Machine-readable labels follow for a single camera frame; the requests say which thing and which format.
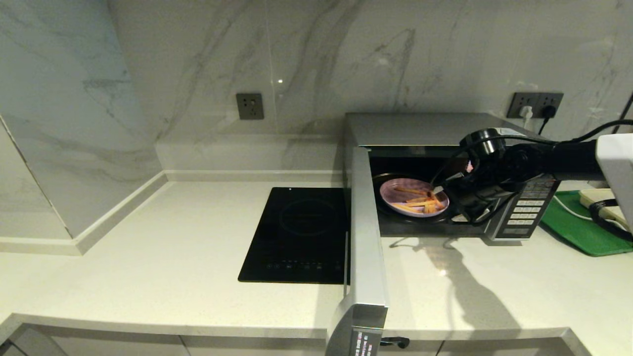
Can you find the beige cabinet corner panel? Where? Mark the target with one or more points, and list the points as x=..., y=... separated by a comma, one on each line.
x=39, y=343

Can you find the cream rectangular box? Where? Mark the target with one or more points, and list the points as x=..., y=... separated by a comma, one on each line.
x=596, y=200

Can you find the white paper sheet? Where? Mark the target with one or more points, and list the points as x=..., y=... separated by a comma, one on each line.
x=517, y=132

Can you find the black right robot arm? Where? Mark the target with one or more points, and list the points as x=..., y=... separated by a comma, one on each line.
x=568, y=160

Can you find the grey single wall socket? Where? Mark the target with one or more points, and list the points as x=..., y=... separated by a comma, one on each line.
x=249, y=107

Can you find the grey double wall socket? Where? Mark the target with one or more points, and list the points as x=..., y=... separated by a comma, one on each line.
x=536, y=100

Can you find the green plastic tray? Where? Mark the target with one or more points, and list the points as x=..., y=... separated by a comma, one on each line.
x=573, y=232

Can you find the white power plug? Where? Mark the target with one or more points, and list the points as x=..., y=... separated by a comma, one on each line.
x=526, y=113

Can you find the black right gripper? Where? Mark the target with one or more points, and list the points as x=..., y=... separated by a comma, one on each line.
x=482, y=198

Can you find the microwave door with dark glass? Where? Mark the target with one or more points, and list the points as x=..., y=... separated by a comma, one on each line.
x=366, y=257

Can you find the black induction cooktop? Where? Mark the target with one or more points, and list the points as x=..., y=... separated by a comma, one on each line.
x=296, y=237

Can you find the silver microwave oven body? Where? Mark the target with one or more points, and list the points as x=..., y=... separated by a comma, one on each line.
x=405, y=129

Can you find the lilac round plate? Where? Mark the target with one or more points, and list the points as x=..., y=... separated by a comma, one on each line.
x=395, y=200

